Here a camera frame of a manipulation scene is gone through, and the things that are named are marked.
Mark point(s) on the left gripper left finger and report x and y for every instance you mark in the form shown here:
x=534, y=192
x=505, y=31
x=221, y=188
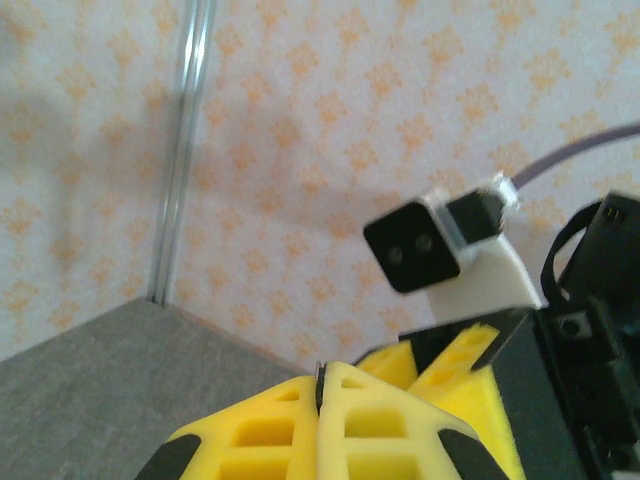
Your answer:
x=250, y=435

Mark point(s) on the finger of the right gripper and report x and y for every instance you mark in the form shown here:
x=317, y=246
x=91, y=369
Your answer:
x=465, y=385
x=395, y=362

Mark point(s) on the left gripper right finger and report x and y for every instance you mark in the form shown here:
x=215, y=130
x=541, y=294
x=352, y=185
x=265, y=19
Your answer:
x=400, y=440

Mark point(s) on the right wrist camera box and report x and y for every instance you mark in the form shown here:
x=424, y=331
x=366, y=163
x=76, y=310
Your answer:
x=415, y=245

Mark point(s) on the aluminium frame post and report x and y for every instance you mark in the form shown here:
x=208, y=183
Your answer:
x=182, y=150

